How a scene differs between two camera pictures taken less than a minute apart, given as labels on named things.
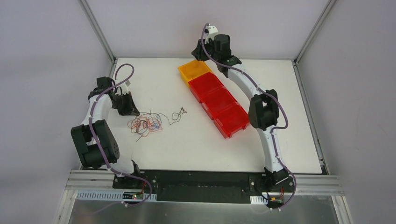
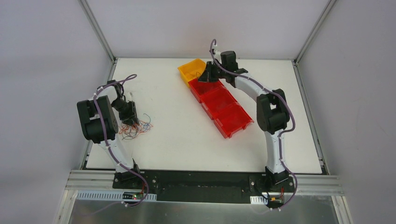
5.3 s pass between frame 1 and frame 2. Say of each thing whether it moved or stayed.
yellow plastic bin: stayed
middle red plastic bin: stayed
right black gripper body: moved
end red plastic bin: stayed
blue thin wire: moved
